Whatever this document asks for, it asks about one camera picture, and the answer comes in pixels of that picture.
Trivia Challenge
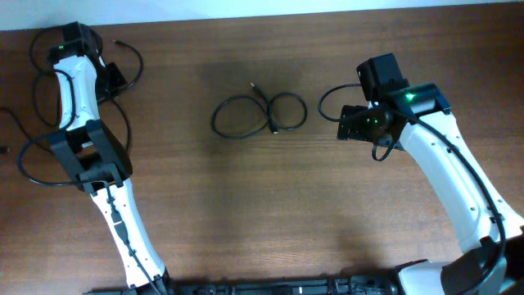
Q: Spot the black usb cable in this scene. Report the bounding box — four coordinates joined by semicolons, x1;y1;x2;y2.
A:
29;24;145;99
210;82;308;140
0;71;132;155

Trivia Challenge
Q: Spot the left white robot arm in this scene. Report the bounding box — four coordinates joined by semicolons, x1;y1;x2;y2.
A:
48;22;174;294

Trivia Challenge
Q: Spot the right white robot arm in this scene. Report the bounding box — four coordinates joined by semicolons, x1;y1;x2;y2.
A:
336;81;523;294

